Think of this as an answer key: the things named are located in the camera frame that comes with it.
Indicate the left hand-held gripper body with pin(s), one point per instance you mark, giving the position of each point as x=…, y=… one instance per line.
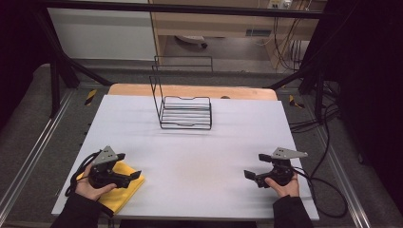
x=106, y=156

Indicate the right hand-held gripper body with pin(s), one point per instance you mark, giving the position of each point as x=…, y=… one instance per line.
x=282, y=172

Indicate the yellow cloth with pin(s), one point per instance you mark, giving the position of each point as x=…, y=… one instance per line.
x=123, y=196

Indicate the person's right hand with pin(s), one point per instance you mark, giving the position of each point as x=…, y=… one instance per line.
x=286, y=191

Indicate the person's left hand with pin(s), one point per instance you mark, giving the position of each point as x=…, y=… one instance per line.
x=84, y=186

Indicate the white table cover board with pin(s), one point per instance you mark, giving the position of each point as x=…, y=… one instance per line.
x=190, y=158

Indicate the yellow black tape strip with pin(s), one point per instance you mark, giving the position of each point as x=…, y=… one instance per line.
x=90, y=97
x=295, y=102

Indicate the black metal stand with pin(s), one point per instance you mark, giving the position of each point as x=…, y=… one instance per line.
x=55, y=85
x=318, y=91

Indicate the wooden table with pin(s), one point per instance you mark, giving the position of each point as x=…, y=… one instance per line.
x=196, y=91

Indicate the black curtain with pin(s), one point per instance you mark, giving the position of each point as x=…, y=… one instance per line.
x=15, y=47
x=370, y=79

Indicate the white chair base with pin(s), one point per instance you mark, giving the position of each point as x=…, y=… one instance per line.
x=191, y=39

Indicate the white power strip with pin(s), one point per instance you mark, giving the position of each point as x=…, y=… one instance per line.
x=278, y=3

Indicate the black metal crossbar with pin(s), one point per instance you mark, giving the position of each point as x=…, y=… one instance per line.
x=190, y=9

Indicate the aluminium rail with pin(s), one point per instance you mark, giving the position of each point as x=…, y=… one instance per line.
x=31, y=158
x=345, y=186

